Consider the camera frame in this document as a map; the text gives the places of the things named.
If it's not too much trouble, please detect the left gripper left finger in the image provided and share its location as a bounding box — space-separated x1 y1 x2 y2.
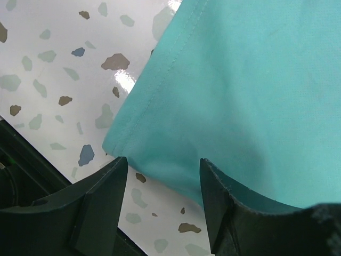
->
1 157 128 255

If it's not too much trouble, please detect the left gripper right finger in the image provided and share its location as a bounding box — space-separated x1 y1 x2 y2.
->
200 158 340 256

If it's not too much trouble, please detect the teal t shirt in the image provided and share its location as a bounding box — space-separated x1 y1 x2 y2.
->
103 1 340 208

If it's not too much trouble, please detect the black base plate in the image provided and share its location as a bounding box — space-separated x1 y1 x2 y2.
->
1 121 143 255

